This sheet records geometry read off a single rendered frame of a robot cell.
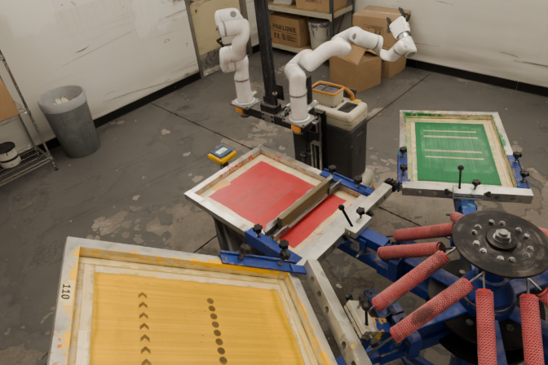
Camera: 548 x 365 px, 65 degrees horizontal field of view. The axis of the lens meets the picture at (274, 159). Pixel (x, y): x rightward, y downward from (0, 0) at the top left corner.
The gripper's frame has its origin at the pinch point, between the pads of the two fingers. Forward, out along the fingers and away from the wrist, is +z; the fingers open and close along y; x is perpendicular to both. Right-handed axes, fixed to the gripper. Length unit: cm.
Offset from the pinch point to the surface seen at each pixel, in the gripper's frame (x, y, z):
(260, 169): -66, 77, -68
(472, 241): -77, -32, -138
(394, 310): -87, 0, -154
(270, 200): -76, 63, -91
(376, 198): -50, 18, -107
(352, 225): -74, 18, -118
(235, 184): -83, 81, -75
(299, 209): -78, 42, -103
